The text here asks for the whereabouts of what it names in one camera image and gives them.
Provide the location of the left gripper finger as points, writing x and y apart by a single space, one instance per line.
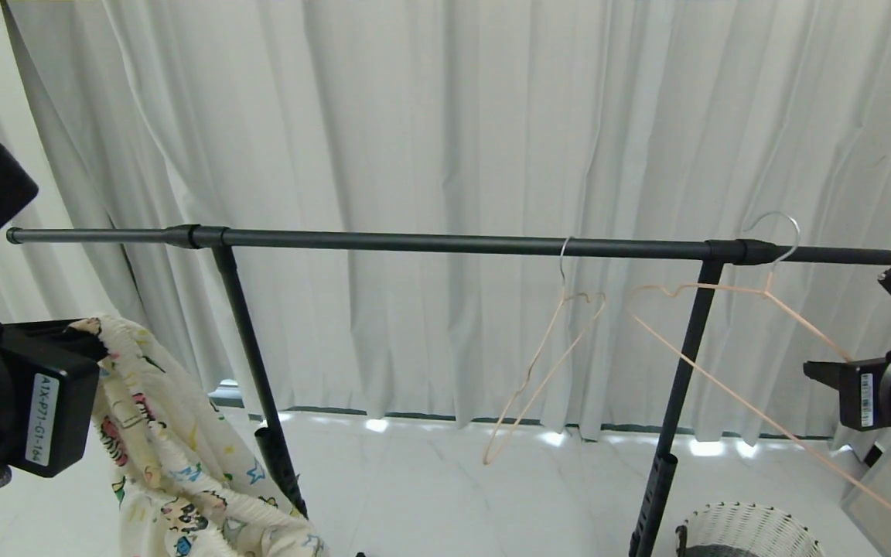
78 350

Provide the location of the cream printed garment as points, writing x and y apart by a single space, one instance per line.
167 464

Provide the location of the pink clothes hanger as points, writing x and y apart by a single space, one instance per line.
767 286
565 292

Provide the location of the white laundry basket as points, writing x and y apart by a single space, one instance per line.
747 530

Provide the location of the black clothes rack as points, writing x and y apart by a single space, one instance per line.
414 241

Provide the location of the white curtain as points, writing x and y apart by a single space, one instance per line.
51 278
414 116

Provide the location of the window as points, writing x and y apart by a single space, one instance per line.
227 394

